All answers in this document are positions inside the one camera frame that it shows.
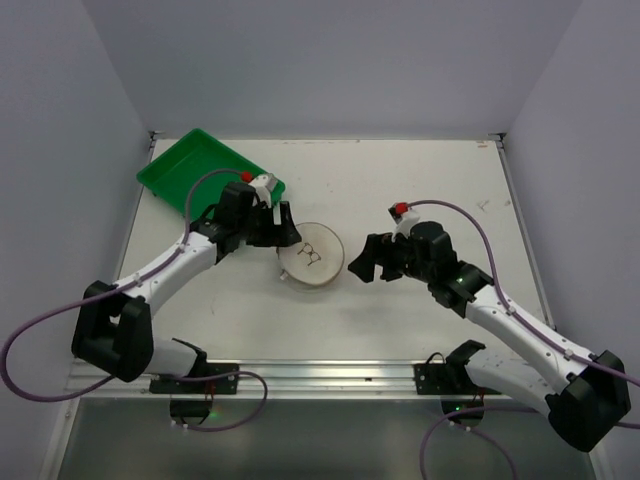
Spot aluminium table edge rail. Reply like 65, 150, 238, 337
149, 130, 164, 151
488, 132, 556, 330

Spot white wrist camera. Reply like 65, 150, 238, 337
249, 173, 279, 208
389, 202, 420, 241

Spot white round mesh laundry bag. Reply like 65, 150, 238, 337
277, 222, 346, 290

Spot front aluminium mounting rail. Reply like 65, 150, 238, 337
91, 360, 497, 400

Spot right aluminium table edge rail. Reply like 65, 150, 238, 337
488, 132, 556, 330

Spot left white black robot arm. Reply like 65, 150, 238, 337
71, 179, 301, 382

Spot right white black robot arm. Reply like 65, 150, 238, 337
348, 221, 631, 452

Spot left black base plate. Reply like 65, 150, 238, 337
144, 338, 240, 395

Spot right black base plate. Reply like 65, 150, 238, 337
412, 340, 486, 395

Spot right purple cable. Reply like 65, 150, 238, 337
405, 198, 640, 480

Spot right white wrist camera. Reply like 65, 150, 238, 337
389, 202, 420, 241

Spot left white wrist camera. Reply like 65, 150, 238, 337
249, 173, 279, 208

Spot green plastic tray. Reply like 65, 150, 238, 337
136, 129, 266, 220

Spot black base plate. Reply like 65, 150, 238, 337
412, 340, 486, 395
144, 338, 240, 395

